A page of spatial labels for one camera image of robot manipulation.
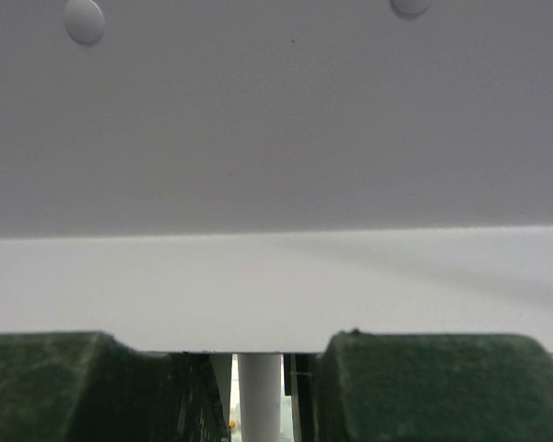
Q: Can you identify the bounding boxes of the lilac perforated music stand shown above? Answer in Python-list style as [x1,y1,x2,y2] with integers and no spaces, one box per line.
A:
[0,0,553,442]

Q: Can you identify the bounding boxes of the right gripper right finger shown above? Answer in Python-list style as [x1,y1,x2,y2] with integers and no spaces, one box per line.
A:
[288,330,553,441]

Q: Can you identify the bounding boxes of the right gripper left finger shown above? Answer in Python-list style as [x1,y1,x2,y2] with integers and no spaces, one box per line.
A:
[0,332,224,441]

